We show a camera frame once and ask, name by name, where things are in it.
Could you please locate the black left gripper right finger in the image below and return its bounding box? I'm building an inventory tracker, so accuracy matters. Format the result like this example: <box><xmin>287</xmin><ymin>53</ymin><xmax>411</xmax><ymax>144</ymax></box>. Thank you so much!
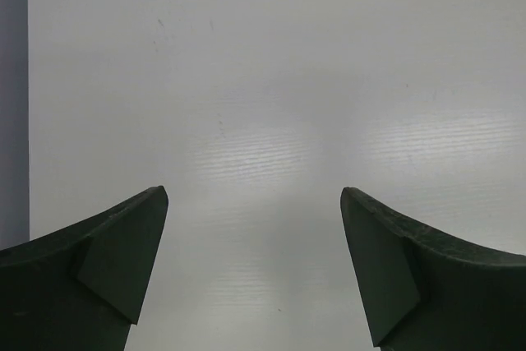
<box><xmin>340</xmin><ymin>187</ymin><xmax>525</xmax><ymax>350</ymax></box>

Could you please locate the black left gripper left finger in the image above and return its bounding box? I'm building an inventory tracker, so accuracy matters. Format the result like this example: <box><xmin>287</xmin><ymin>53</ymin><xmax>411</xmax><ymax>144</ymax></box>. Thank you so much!
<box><xmin>1</xmin><ymin>186</ymin><xmax>168</xmax><ymax>351</ymax></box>

